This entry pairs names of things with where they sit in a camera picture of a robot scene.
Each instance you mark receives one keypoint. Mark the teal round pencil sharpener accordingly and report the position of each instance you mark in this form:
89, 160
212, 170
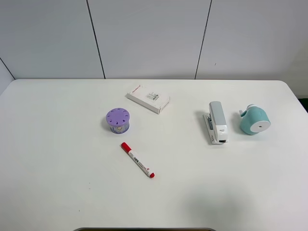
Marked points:
254, 120

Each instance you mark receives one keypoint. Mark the grey white stapler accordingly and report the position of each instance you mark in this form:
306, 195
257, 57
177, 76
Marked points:
216, 123

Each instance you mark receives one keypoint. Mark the white flat cardboard box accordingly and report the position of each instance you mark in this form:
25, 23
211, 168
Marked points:
148, 98

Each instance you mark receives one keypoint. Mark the purple round container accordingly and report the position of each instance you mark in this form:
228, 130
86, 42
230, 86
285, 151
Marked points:
118, 120

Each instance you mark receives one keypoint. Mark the red white marker pen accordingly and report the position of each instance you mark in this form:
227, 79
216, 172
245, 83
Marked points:
133, 155

